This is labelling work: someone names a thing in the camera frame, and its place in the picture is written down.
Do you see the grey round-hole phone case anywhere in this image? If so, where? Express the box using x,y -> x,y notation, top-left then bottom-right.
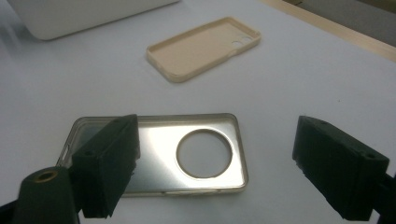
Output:
55,112 -> 250,198

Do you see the white plastic bin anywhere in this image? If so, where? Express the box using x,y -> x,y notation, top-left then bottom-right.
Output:
6,0 -> 181,41

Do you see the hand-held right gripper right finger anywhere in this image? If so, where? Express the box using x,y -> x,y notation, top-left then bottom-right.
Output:
291,115 -> 390,222

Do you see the beige phone case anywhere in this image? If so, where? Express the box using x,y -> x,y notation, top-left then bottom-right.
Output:
146,16 -> 262,84

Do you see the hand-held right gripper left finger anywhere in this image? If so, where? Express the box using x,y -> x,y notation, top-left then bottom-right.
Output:
71,114 -> 141,219

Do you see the white table sheet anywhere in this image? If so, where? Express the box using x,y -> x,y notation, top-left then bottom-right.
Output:
0,0 -> 396,224

